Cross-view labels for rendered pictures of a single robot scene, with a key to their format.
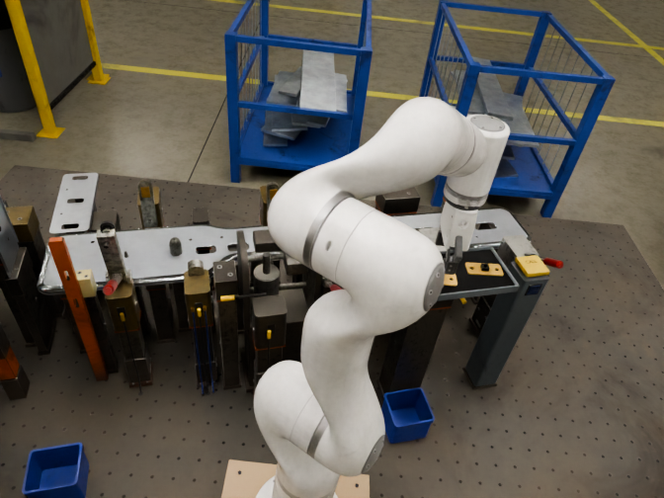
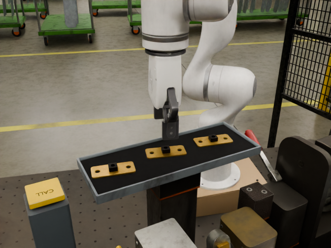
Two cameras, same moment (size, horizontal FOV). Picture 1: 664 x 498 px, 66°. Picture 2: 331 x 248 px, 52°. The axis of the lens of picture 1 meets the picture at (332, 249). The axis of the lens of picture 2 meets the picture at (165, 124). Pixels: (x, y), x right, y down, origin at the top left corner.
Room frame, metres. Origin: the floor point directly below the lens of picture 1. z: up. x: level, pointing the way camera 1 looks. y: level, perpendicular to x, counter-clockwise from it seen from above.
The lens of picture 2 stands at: (1.46, -0.34, 1.54)
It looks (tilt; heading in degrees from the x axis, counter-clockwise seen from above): 27 degrees down; 171
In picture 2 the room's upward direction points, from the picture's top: straight up
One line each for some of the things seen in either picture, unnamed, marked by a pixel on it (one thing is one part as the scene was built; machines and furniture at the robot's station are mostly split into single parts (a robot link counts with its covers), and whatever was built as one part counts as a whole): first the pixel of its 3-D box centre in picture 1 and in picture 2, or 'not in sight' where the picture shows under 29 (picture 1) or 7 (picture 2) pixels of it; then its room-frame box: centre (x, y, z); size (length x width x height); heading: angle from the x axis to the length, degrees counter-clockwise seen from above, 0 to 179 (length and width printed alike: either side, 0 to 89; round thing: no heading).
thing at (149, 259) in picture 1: (307, 240); not in sight; (1.12, 0.07, 1.00); 1.38 x 0.22 x 0.02; 108
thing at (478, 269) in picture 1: (484, 268); (113, 168); (0.90, -0.36, 1.17); 0.08 x 0.04 x 0.01; 96
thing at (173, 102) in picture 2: not in sight; (170, 98); (0.90, -0.24, 1.30); 0.08 x 0.01 x 0.06; 2
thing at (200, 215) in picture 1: (204, 248); not in sight; (1.20, 0.40, 0.84); 0.10 x 0.05 x 0.29; 18
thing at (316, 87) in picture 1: (304, 82); not in sight; (3.39, 0.32, 0.47); 1.20 x 0.80 x 0.95; 1
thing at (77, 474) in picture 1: (57, 476); not in sight; (0.50, 0.55, 0.74); 0.11 x 0.10 x 0.09; 108
